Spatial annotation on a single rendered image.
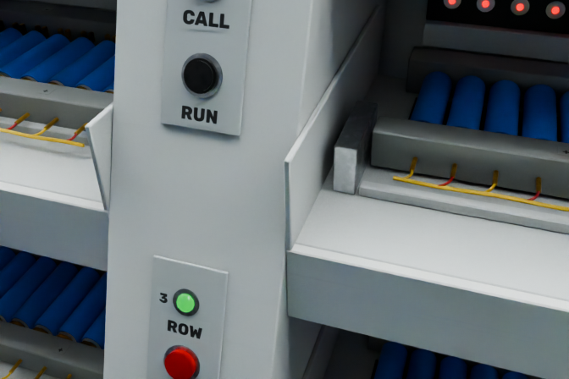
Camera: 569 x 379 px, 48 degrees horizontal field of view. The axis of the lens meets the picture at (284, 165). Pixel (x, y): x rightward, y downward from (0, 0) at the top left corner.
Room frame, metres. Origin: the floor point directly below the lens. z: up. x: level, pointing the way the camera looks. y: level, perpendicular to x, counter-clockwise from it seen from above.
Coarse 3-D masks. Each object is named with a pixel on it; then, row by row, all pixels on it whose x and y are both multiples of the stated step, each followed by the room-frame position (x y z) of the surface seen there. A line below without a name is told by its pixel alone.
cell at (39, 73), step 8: (80, 40) 0.45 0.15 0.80; (88, 40) 0.46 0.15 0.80; (64, 48) 0.44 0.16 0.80; (72, 48) 0.44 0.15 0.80; (80, 48) 0.44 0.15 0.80; (88, 48) 0.45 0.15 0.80; (56, 56) 0.43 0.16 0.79; (64, 56) 0.43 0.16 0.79; (72, 56) 0.43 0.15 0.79; (80, 56) 0.44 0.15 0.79; (40, 64) 0.42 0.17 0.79; (48, 64) 0.42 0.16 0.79; (56, 64) 0.42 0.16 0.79; (64, 64) 0.43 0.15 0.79; (32, 72) 0.40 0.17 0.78; (40, 72) 0.41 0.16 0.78; (48, 72) 0.41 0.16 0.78; (56, 72) 0.42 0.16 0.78; (32, 80) 0.40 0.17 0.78; (40, 80) 0.40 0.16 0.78
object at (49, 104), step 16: (0, 80) 0.39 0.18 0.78; (16, 80) 0.39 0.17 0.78; (0, 96) 0.37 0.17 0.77; (16, 96) 0.37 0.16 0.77; (32, 96) 0.37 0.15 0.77; (48, 96) 0.37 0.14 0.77; (64, 96) 0.37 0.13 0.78; (80, 96) 0.37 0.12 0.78; (96, 96) 0.37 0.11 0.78; (112, 96) 0.37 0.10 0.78; (0, 112) 0.38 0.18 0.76; (16, 112) 0.37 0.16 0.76; (32, 112) 0.37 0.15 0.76; (48, 112) 0.37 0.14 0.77; (64, 112) 0.36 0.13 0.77; (80, 112) 0.36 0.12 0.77; (96, 112) 0.36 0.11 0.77; (0, 128) 0.36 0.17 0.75; (48, 128) 0.36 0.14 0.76; (80, 128) 0.35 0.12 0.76; (80, 144) 0.34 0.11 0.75
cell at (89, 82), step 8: (104, 64) 0.41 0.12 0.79; (112, 64) 0.42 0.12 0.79; (96, 72) 0.40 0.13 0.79; (104, 72) 0.41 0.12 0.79; (112, 72) 0.41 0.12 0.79; (80, 80) 0.40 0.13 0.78; (88, 80) 0.39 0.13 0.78; (96, 80) 0.40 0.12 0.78; (104, 80) 0.40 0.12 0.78; (112, 80) 0.41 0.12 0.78; (88, 88) 0.39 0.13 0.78; (96, 88) 0.39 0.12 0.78; (104, 88) 0.40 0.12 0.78
